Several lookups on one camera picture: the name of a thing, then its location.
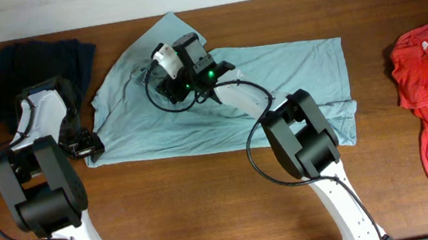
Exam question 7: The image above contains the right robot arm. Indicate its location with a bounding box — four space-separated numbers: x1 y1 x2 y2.
151 32 392 240

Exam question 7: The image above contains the folded dark navy garment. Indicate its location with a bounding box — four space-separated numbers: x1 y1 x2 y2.
0 39 96 134

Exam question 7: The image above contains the light blue t-shirt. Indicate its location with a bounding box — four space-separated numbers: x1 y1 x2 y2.
85 13 357 168

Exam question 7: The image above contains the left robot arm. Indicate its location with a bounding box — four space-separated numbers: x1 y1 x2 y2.
0 76 104 240

